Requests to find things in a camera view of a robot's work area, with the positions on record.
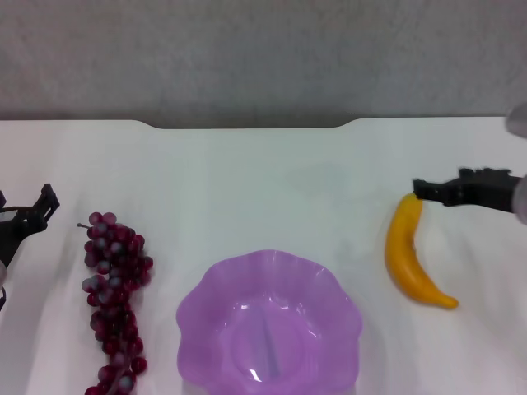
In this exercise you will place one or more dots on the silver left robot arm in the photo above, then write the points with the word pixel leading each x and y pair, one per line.
pixel 1 273

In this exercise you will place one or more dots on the purple wavy plastic plate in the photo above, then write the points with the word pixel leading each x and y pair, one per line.
pixel 267 329

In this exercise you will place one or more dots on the dark red grape bunch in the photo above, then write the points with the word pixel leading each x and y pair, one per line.
pixel 111 263

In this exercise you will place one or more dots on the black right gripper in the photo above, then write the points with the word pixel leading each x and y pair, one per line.
pixel 490 193

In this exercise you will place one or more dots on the yellow banana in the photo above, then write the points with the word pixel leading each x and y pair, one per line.
pixel 401 255

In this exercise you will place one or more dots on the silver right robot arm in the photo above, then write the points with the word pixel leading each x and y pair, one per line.
pixel 522 201

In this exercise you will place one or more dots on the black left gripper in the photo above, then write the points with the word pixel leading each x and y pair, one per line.
pixel 12 236

